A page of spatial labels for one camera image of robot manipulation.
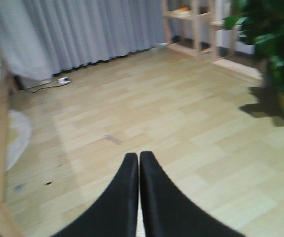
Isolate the wooden shelf unit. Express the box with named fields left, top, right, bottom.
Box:
left=161, top=0, right=262, bottom=84

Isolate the white round rug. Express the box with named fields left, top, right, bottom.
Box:
left=6, top=110, right=32, bottom=170

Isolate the green potted plant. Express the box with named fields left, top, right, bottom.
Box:
left=224, top=0, right=284, bottom=110

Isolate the grey curtain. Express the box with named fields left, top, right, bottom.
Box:
left=0, top=0, right=165, bottom=87

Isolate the black floor cable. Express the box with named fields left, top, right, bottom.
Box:
left=31, top=83, right=59, bottom=94

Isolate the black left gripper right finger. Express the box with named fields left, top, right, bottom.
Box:
left=140, top=151, right=242, bottom=237

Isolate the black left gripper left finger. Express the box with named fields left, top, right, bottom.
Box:
left=53, top=153, right=139, bottom=237

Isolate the white floor socket device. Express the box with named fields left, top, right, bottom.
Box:
left=57, top=77, right=71, bottom=86

